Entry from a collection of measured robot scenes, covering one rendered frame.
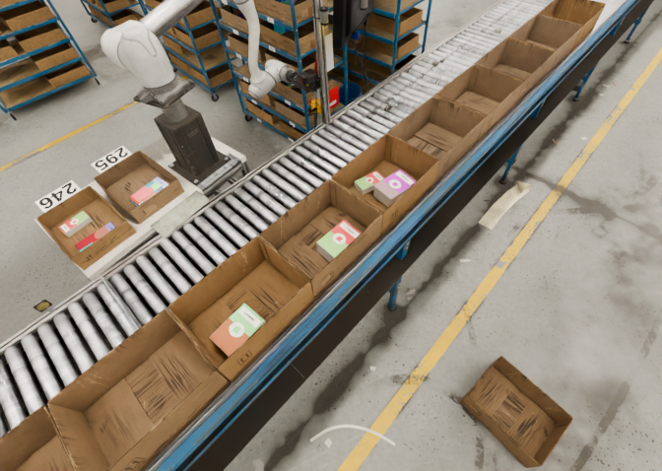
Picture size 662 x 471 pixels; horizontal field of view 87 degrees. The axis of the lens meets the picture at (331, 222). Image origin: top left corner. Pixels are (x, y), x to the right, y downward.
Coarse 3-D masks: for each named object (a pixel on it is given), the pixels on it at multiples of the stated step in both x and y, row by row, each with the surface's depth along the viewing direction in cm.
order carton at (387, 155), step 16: (384, 144) 168; (400, 144) 162; (352, 160) 154; (368, 160) 165; (384, 160) 176; (400, 160) 168; (416, 160) 161; (432, 160) 153; (336, 176) 151; (352, 176) 161; (384, 176) 168; (416, 176) 168; (432, 176) 156; (352, 192) 142; (368, 192) 164; (416, 192) 150; (384, 208) 157; (400, 208) 146; (384, 224) 143
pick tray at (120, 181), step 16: (128, 160) 196; (144, 160) 203; (96, 176) 186; (112, 176) 193; (128, 176) 198; (144, 176) 197; (160, 176) 197; (112, 192) 191; (128, 192) 190; (160, 192) 177; (176, 192) 186; (128, 208) 183; (144, 208) 175; (160, 208) 182
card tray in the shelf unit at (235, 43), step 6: (228, 36) 282; (234, 36) 287; (240, 36) 291; (234, 42) 280; (240, 42) 274; (246, 42) 291; (234, 48) 286; (240, 48) 280; (246, 48) 274; (258, 48) 285; (264, 48) 267; (246, 54) 279; (258, 54) 268; (264, 54) 270; (258, 60) 273; (264, 60) 272
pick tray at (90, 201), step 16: (80, 192) 181; (96, 192) 183; (64, 208) 178; (80, 208) 185; (96, 208) 185; (112, 208) 176; (48, 224) 176; (96, 224) 178; (128, 224) 168; (64, 240) 173; (80, 240) 172; (112, 240) 166; (80, 256) 157; (96, 256) 163
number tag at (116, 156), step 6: (114, 150) 196; (120, 150) 196; (126, 150) 197; (108, 156) 194; (114, 156) 194; (120, 156) 194; (126, 156) 195; (96, 162) 191; (102, 162) 191; (108, 162) 192; (114, 162) 192; (96, 168) 189; (102, 168) 189
